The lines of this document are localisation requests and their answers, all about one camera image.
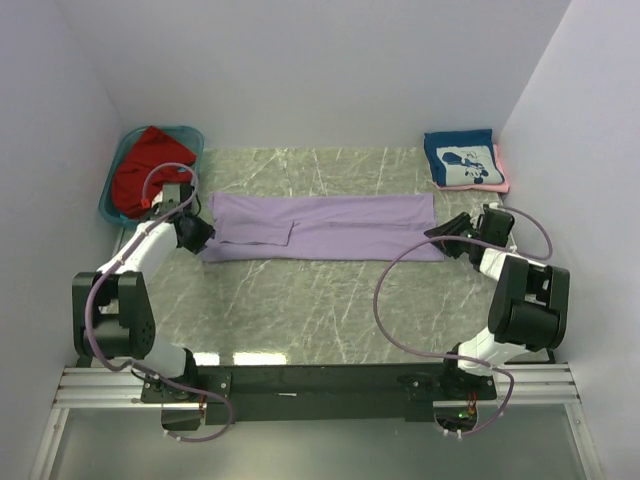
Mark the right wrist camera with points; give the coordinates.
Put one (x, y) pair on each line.
(494, 226)

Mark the folded blue printed t-shirt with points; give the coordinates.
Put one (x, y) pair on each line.
(434, 140)

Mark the aluminium frame rail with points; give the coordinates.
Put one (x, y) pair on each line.
(288, 312)

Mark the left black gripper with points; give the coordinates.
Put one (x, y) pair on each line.
(205, 232)

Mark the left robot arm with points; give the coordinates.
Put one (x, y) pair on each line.
(113, 320)

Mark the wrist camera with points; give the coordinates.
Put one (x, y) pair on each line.
(494, 226)
(170, 196)

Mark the folded pink t-shirt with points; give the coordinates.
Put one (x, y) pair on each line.
(466, 168)

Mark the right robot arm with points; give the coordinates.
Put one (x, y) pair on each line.
(529, 308)

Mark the black base beam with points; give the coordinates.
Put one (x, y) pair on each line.
(330, 392)

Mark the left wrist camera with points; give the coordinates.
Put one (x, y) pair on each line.
(170, 196)

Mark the red t-shirt in basket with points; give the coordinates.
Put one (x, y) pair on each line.
(153, 148)

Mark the lilac purple t-shirt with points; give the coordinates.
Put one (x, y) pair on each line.
(318, 228)

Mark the teal plastic basket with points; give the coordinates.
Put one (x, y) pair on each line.
(189, 137)

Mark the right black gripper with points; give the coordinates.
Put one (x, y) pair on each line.
(451, 228)

